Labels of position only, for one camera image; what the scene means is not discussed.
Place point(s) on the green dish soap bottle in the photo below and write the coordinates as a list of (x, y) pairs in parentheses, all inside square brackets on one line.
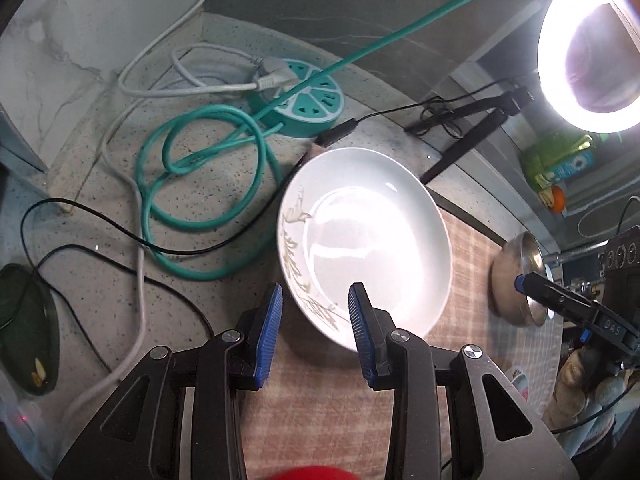
[(560, 155)]

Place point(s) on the red steel-lined bowl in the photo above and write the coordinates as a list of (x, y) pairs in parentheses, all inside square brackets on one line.
[(315, 472)]

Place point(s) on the large stainless steel bowl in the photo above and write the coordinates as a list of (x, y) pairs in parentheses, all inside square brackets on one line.
[(518, 257)]

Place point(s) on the black mini tripod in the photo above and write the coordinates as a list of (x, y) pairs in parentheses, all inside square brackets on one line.
[(499, 110)]

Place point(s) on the ring light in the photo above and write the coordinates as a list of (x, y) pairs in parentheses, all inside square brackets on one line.
[(561, 22)]

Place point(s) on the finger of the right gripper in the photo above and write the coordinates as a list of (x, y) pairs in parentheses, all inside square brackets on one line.
[(554, 297)]

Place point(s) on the orange fruit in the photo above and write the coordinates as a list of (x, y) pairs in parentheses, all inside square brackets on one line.
[(556, 199)]

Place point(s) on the black usb hub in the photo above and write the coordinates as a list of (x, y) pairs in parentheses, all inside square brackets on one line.
[(336, 133)]

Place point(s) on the teal round power strip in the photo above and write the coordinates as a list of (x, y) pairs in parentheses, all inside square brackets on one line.
[(312, 110)]

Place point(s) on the plaid checkered table cloth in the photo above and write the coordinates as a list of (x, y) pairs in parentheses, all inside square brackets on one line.
[(316, 408)]

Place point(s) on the gloved hand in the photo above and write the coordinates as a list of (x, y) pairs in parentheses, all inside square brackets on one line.
[(579, 388)]

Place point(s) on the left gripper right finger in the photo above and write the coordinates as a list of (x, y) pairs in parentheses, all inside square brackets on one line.
[(455, 412)]

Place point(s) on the white plate gold leaf pattern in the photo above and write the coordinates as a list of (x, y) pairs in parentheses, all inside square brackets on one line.
[(353, 215)]

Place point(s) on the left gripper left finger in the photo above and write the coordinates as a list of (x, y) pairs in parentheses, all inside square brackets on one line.
[(136, 432)]

